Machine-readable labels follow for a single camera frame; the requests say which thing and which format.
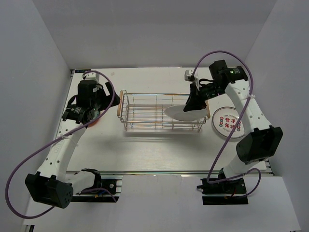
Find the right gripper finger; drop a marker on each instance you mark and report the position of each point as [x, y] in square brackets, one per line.
[201, 103]
[192, 103]

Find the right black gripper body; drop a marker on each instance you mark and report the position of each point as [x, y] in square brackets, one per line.
[210, 91]

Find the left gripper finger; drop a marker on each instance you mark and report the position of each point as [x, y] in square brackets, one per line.
[111, 90]
[116, 100]

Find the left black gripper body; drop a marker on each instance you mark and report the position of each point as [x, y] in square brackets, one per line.
[103, 101]

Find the teal plate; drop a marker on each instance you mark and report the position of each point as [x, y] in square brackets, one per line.
[96, 113]

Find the white plate front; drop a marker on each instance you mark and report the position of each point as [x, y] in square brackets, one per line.
[177, 112]

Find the white plate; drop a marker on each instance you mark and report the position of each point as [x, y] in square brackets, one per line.
[177, 112]
[224, 129]
[224, 120]

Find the orange plate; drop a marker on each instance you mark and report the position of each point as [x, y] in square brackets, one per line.
[93, 122]

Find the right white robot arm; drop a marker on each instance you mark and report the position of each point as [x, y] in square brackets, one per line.
[261, 138]

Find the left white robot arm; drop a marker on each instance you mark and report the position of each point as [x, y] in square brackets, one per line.
[50, 185]

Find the black corner label left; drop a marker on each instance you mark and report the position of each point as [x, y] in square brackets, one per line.
[81, 70]

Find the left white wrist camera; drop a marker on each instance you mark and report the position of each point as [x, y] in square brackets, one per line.
[88, 75]

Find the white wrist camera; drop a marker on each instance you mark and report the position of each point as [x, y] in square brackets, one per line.
[88, 75]
[190, 77]

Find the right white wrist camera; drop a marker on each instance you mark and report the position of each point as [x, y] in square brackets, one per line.
[190, 77]

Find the metal wire dish rack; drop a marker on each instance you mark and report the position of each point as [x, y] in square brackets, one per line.
[147, 109]

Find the aluminium front rail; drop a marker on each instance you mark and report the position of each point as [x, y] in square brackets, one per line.
[268, 171]

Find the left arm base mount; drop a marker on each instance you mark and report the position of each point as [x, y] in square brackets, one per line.
[106, 188]

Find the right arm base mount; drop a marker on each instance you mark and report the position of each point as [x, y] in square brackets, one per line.
[224, 193]

